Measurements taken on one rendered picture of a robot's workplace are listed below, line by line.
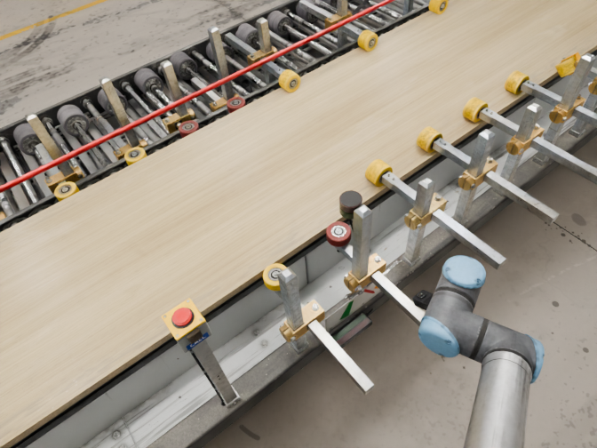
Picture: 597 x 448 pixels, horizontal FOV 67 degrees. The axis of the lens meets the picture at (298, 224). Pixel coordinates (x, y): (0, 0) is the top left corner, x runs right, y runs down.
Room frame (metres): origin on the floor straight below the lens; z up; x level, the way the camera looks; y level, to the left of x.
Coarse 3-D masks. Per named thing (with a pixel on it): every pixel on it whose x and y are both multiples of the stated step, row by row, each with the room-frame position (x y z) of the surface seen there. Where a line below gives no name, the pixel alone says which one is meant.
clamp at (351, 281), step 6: (372, 258) 0.78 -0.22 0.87; (372, 264) 0.76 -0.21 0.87; (378, 264) 0.76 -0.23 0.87; (384, 264) 0.76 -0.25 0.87; (372, 270) 0.74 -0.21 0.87; (378, 270) 0.74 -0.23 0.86; (384, 270) 0.76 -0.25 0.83; (348, 276) 0.73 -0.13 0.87; (354, 276) 0.72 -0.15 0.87; (366, 276) 0.72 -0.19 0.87; (348, 282) 0.71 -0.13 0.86; (354, 282) 0.71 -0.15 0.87; (360, 282) 0.70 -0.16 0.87; (366, 282) 0.72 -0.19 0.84; (348, 288) 0.71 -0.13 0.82; (354, 288) 0.69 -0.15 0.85
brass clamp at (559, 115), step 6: (576, 102) 1.28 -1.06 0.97; (582, 102) 1.28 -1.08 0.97; (558, 108) 1.26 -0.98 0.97; (570, 108) 1.25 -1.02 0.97; (552, 114) 1.26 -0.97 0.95; (558, 114) 1.24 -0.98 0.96; (564, 114) 1.24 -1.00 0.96; (570, 114) 1.25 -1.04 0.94; (552, 120) 1.25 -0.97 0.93; (558, 120) 1.23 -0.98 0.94; (564, 120) 1.22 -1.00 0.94
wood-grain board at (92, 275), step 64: (512, 0) 2.19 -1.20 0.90; (576, 0) 2.12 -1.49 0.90; (384, 64) 1.77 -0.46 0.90; (448, 64) 1.72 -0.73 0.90; (512, 64) 1.66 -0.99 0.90; (256, 128) 1.44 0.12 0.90; (320, 128) 1.39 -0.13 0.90; (384, 128) 1.35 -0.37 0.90; (448, 128) 1.30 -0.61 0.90; (128, 192) 1.17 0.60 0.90; (192, 192) 1.13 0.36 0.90; (256, 192) 1.09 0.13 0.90; (320, 192) 1.06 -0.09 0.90; (384, 192) 1.04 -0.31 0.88; (0, 256) 0.94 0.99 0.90; (64, 256) 0.91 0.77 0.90; (128, 256) 0.88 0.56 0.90; (192, 256) 0.85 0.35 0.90; (256, 256) 0.82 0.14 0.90; (0, 320) 0.70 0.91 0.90; (64, 320) 0.68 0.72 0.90; (128, 320) 0.65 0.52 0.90; (0, 384) 0.50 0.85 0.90; (64, 384) 0.48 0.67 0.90
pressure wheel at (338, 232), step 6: (336, 222) 0.91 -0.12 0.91; (342, 222) 0.91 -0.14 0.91; (330, 228) 0.89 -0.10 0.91; (336, 228) 0.89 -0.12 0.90; (342, 228) 0.89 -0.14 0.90; (348, 228) 0.88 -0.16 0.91; (330, 234) 0.87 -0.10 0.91; (336, 234) 0.87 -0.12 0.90; (342, 234) 0.86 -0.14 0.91; (348, 234) 0.86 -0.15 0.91; (330, 240) 0.85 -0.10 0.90; (336, 240) 0.84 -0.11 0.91; (342, 240) 0.84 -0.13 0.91; (348, 240) 0.85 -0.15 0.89; (336, 246) 0.84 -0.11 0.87
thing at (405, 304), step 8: (336, 248) 0.86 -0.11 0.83; (344, 248) 0.84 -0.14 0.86; (352, 248) 0.84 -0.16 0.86; (376, 272) 0.74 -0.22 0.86; (376, 280) 0.71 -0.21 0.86; (384, 280) 0.70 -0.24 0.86; (384, 288) 0.68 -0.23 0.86; (392, 288) 0.67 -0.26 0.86; (392, 296) 0.65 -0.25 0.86; (400, 296) 0.64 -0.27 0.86; (400, 304) 0.62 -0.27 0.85; (408, 304) 0.61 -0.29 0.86; (408, 312) 0.59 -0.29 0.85; (416, 312) 0.59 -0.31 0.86; (416, 320) 0.57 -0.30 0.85
